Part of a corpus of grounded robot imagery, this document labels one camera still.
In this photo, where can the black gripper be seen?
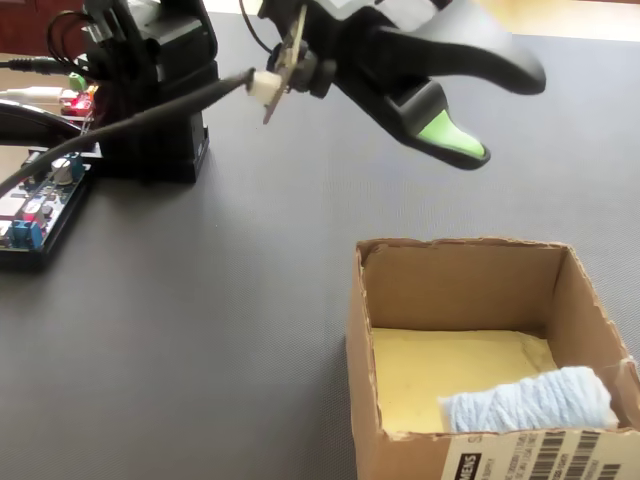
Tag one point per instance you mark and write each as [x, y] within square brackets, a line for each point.
[380, 12]

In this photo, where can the block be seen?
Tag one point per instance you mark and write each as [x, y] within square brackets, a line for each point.
[525, 400]

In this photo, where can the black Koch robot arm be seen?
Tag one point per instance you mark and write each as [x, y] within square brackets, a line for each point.
[150, 100]

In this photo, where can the yellow box liner pad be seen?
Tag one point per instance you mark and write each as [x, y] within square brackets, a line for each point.
[450, 365]

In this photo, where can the open cardboard box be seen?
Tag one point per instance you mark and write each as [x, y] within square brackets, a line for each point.
[365, 375]

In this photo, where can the dark grey textured mat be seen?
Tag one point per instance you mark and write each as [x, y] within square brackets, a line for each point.
[200, 325]

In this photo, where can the motor driver board green terminal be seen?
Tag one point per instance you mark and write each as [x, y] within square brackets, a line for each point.
[77, 101]

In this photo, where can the black base wiring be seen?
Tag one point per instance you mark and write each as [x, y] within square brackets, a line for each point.
[49, 37]

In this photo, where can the black power plug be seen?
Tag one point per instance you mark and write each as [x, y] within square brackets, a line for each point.
[30, 64]

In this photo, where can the blue circuit board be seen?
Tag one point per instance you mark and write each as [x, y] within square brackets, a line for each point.
[35, 210]

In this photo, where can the bare wrist camera board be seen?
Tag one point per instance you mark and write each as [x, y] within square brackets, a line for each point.
[312, 75]

